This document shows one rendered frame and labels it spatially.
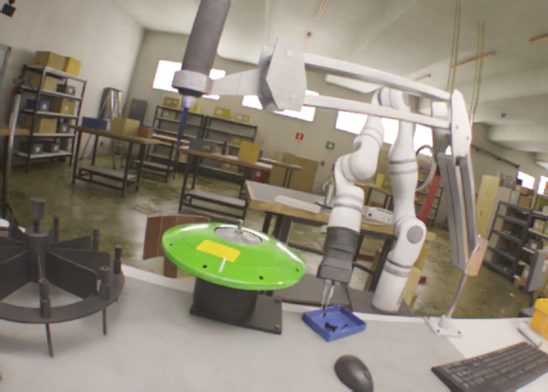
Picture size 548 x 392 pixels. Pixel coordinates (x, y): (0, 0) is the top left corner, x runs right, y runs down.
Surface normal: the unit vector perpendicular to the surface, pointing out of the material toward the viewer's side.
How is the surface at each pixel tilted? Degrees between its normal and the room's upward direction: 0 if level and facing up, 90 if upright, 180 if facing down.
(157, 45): 90
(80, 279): 87
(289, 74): 90
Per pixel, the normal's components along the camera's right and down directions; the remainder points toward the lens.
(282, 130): 0.05, 0.14
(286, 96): 0.38, 0.21
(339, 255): -0.04, -0.22
